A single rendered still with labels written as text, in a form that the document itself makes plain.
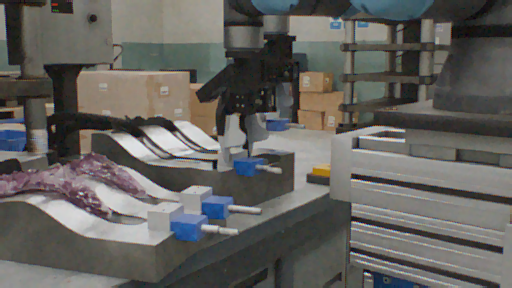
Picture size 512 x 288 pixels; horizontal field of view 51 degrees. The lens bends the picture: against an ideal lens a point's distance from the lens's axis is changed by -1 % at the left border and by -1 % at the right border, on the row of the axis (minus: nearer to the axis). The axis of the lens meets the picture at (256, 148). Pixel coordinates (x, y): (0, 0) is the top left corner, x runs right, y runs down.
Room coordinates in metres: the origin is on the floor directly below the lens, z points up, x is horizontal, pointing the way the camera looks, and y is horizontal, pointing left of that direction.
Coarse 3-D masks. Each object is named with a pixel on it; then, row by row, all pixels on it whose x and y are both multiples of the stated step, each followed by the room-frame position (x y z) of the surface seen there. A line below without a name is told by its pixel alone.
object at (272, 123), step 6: (258, 114) 1.34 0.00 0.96; (270, 114) 1.34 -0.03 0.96; (276, 114) 1.36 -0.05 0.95; (258, 120) 1.34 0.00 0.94; (270, 120) 1.32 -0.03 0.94; (276, 120) 1.31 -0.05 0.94; (282, 120) 1.31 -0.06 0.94; (288, 120) 1.33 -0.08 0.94; (264, 126) 1.33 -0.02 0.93; (270, 126) 1.32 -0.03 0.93; (276, 126) 1.31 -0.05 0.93; (282, 126) 1.31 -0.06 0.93; (288, 126) 1.31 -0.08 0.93; (294, 126) 1.30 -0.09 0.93; (300, 126) 1.29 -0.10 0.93; (270, 132) 1.34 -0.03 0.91
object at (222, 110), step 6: (222, 102) 1.01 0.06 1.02; (216, 108) 1.01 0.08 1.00; (222, 108) 1.00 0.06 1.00; (228, 108) 1.01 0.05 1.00; (216, 114) 1.00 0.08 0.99; (222, 114) 1.00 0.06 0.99; (228, 114) 1.01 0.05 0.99; (216, 120) 1.00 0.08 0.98; (222, 120) 1.00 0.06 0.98; (216, 126) 1.00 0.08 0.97; (222, 126) 1.00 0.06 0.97; (216, 132) 1.01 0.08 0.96; (222, 132) 1.00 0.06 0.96
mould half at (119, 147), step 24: (96, 144) 1.18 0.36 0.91; (120, 144) 1.13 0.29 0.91; (168, 144) 1.21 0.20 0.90; (216, 144) 1.30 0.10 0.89; (144, 168) 1.09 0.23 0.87; (168, 168) 1.05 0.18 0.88; (192, 168) 1.02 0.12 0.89; (288, 168) 1.17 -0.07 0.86; (216, 192) 0.98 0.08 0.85; (240, 192) 1.02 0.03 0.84; (264, 192) 1.09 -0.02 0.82; (288, 192) 1.17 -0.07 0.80
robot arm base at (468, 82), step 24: (480, 24) 0.63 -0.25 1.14; (456, 48) 0.65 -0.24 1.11; (480, 48) 0.62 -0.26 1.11; (504, 48) 0.61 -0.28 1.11; (456, 72) 0.64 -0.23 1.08; (480, 72) 0.62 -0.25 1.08; (504, 72) 0.60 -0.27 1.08; (456, 96) 0.63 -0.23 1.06; (480, 96) 0.61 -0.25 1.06; (504, 96) 0.60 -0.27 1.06
